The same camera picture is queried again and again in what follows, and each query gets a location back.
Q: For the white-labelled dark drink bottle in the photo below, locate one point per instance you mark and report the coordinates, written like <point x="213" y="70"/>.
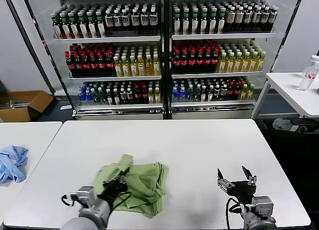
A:
<point x="125" y="21"/>
<point x="144" y="20"/>
<point x="109" y="21"/>
<point x="153" y="19"/>
<point x="117" y="21"/>
<point x="134" y="20"/>

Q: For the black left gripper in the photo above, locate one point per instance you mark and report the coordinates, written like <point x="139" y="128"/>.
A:
<point x="113" y="187"/>

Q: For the light green t-shirt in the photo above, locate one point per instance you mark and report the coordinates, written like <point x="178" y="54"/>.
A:
<point x="144" y="190"/>

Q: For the small green-capped dark bottle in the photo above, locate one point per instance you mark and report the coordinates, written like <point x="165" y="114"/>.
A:
<point x="210" y="95"/>
<point x="116" y="98"/>
<point x="109" y="98"/>
<point x="204" y="95"/>

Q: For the right drinks shelf unit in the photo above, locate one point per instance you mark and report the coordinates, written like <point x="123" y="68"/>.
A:
<point x="219" y="35"/>

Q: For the white side table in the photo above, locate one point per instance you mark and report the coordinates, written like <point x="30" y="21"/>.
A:
<point x="284" y="83"/>

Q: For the small red-capped cola bottle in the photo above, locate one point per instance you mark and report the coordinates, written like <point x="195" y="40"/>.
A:
<point x="238" y="92"/>
<point x="137" y="96"/>
<point x="144" y="96"/>
<point x="230" y="93"/>

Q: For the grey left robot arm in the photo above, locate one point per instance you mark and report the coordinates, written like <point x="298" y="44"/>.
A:
<point x="84" y="220"/>

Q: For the drinks shelf unit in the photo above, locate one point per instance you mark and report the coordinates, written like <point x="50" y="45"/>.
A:
<point x="219" y="35"/>
<point x="107" y="38"/>

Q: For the white floor plate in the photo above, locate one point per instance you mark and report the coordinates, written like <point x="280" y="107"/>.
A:
<point x="65" y="107"/>

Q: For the black chair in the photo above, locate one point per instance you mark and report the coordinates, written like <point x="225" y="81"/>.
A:
<point x="304" y="124"/>

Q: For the left drinks shelf unit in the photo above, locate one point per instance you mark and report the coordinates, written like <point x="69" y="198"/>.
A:
<point x="107" y="38"/>

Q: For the small yellow juice bottle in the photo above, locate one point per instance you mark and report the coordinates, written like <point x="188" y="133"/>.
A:
<point x="251" y="93"/>
<point x="157" y="97"/>
<point x="151" y="97"/>
<point x="244" y="93"/>

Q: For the green-tinted clear bottle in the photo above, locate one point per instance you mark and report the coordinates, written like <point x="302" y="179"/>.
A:
<point x="197" y="94"/>
<point x="96" y="97"/>
<point x="102" y="98"/>
<point x="190" y="94"/>

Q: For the silver right wrist camera block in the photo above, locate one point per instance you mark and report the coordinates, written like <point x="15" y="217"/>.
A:
<point x="261" y="205"/>

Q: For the metal rods bundle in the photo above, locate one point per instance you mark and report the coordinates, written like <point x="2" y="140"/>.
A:
<point x="17" y="104"/>

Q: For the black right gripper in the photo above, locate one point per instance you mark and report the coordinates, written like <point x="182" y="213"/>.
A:
<point x="243" y="190"/>

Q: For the silver wrist camera block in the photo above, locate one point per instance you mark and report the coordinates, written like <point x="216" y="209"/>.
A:
<point x="261" y="205"/>
<point x="86" y="196"/>

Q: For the beige-labelled dark drink bottle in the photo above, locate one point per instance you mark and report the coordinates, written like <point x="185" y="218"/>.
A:
<point x="230" y="17"/>
<point x="273" y="16"/>
<point x="265" y="16"/>
<point x="256" y="17"/>
<point x="239" y="17"/>
<point x="248" y="17"/>

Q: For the silver left wrist camera block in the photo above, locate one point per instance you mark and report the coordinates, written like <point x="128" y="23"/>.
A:
<point x="86" y="196"/>

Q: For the crumpled light blue cloth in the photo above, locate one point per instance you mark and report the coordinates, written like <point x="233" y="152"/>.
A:
<point x="12" y="165"/>

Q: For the open cardboard box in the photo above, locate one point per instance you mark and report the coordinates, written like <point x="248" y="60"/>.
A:
<point x="37" y="100"/>

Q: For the grey crumpled cloth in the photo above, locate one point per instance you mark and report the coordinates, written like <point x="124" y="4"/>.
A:
<point x="280" y="124"/>

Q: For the small beige-labelled dark bottle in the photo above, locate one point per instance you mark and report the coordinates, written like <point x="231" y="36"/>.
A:
<point x="123" y="96"/>
<point x="217" y="93"/>
<point x="224" y="93"/>
<point x="130" y="96"/>

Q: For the black slanted pole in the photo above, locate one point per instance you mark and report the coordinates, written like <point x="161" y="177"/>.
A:
<point x="29" y="42"/>

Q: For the green-capped dark tea bottle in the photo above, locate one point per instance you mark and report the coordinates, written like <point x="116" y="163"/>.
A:
<point x="56" y="28"/>
<point x="221" y="23"/>
<point x="177" y="23"/>
<point x="195" y="23"/>
<point x="92" y="28"/>
<point x="65" y="28"/>
<point x="212" y="23"/>
<point x="186" y="23"/>
<point x="74" y="28"/>
<point x="204" y="23"/>
<point x="83" y="28"/>
<point x="101" y="28"/>

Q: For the clear plastic water bottle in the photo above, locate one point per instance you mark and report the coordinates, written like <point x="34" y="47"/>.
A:
<point x="307" y="75"/>

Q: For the blue-labelled water bottle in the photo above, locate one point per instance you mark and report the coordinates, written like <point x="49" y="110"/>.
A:
<point x="182" y="95"/>
<point x="175" y="95"/>
<point x="81" y="96"/>
<point x="88" y="96"/>

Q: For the black left wrist plug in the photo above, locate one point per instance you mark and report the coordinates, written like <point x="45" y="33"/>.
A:
<point x="72" y="197"/>

